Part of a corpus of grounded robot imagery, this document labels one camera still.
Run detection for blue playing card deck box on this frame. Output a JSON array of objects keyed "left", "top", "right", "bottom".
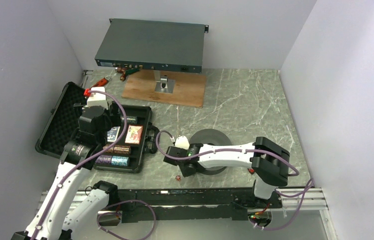
[{"left": 107, "top": 126, "right": 121, "bottom": 143}]

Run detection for red Texas Holdem card box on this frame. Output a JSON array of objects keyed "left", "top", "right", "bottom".
[{"left": 124, "top": 125, "right": 143, "bottom": 145}]

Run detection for black poker set case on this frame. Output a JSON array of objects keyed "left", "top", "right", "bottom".
[{"left": 35, "top": 82, "right": 159, "bottom": 174}]

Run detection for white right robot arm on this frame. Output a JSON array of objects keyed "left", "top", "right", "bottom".
[{"left": 163, "top": 137, "right": 299, "bottom": 208}]

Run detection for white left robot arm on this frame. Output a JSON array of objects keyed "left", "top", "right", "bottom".
[{"left": 11, "top": 104, "right": 125, "bottom": 240}]

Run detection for purple chip stack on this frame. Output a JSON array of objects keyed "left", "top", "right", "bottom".
[{"left": 95, "top": 155, "right": 112, "bottom": 166}]

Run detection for brown orange chip stack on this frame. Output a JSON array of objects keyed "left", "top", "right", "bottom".
[{"left": 103, "top": 144, "right": 131, "bottom": 156}]

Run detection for light blue chip stack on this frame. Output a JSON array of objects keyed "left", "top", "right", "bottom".
[{"left": 111, "top": 155, "right": 130, "bottom": 167}]

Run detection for copper green connectors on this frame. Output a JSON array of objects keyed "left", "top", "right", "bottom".
[{"left": 115, "top": 67, "right": 140, "bottom": 82}]

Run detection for wooden board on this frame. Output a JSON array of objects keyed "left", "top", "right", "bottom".
[{"left": 121, "top": 69, "right": 207, "bottom": 108}]

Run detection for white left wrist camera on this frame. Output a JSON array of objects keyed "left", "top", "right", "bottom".
[{"left": 83, "top": 86, "right": 109, "bottom": 110}]

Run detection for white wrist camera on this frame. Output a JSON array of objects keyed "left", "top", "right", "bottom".
[
  {"left": 174, "top": 135, "right": 190, "bottom": 150},
  {"left": 83, "top": 86, "right": 109, "bottom": 110}
]

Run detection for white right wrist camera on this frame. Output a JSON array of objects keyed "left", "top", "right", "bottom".
[{"left": 174, "top": 135, "right": 190, "bottom": 150}]

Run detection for red handled tool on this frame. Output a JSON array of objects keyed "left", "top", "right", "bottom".
[{"left": 91, "top": 76, "right": 112, "bottom": 89}]

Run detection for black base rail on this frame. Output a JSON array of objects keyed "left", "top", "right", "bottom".
[{"left": 89, "top": 180, "right": 282, "bottom": 226}]

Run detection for metal stand bracket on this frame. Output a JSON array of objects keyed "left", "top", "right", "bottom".
[{"left": 153, "top": 70, "right": 176, "bottom": 94}]

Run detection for dark rack mount device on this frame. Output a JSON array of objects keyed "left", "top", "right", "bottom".
[{"left": 94, "top": 18, "right": 210, "bottom": 74}]

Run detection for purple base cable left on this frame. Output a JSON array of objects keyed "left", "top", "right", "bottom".
[{"left": 96, "top": 198, "right": 157, "bottom": 240}]

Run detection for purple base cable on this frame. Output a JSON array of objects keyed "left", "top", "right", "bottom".
[
  {"left": 249, "top": 178, "right": 315, "bottom": 232},
  {"left": 96, "top": 198, "right": 157, "bottom": 240}
]

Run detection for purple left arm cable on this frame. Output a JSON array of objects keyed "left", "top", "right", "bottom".
[{"left": 29, "top": 90, "right": 129, "bottom": 240}]

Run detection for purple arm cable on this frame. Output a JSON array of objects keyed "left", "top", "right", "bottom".
[
  {"left": 155, "top": 129, "right": 315, "bottom": 199},
  {"left": 29, "top": 90, "right": 129, "bottom": 240}
]

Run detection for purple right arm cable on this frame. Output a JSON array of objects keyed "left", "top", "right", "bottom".
[{"left": 155, "top": 129, "right": 315, "bottom": 199}]

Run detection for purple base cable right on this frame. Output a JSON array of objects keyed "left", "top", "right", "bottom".
[{"left": 249, "top": 178, "right": 315, "bottom": 232}]

